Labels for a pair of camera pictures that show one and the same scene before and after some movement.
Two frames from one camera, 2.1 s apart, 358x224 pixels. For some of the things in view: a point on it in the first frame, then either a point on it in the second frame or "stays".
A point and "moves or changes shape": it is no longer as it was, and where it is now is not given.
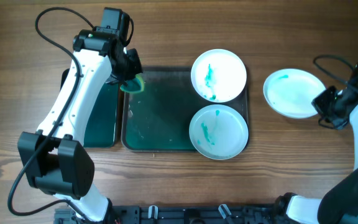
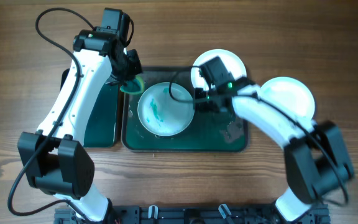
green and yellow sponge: [135, 85] stays
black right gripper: [324, 101] -> [202, 101]
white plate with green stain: [218, 132] -> [161, 114]
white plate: [290, 93] moves or changes shape
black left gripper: [132, 66] stays
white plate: [219, 75] stays
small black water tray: [101, 126] stays
